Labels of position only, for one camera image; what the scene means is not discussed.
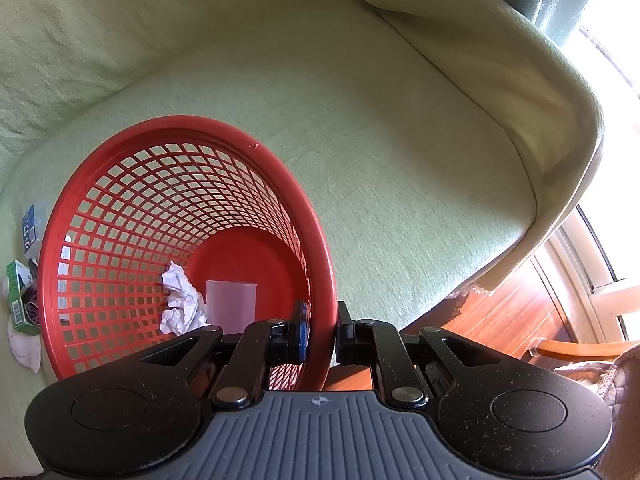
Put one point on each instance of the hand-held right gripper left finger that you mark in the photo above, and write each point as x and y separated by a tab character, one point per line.
301	332

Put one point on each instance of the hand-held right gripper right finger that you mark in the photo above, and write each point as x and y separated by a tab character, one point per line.
345	345

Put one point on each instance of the red plastic mesh basket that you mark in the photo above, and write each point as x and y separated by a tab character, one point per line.
240	260

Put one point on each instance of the pale knit sock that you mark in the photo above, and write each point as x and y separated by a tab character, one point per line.
25	350

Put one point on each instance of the green cardboard box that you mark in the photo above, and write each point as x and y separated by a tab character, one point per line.
17	305

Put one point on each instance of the translucent plastic cup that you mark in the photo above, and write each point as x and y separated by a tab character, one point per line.
230	307

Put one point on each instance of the crumpled white paper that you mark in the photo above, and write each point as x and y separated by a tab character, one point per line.
182	305

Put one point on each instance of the light green sofa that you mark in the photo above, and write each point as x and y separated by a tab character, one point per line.
400	160

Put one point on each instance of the beige quilted cushion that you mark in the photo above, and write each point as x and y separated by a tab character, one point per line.
625	385

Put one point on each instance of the blue and white box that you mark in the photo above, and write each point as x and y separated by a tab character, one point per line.
32	230

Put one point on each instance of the white window frame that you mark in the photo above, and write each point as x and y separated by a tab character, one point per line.
600	285

